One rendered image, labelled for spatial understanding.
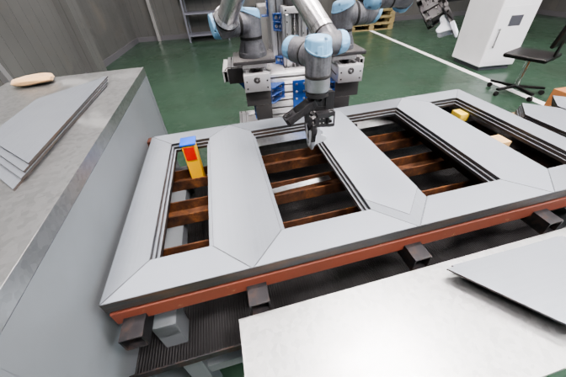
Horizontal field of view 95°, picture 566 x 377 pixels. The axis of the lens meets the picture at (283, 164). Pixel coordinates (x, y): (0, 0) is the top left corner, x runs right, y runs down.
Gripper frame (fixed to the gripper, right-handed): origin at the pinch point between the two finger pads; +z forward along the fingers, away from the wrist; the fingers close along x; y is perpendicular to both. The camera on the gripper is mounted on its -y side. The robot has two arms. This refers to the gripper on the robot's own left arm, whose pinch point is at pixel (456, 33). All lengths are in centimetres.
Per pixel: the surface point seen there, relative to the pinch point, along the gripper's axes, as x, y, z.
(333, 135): 11, 51, 20
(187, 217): 52, 97, 39
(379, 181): 23, 36, 44
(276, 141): 0, 86, 7
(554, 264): 15, 4, 75
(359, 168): 21, 41, 38
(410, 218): 30, 29, 57
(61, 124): 86, 101, 7
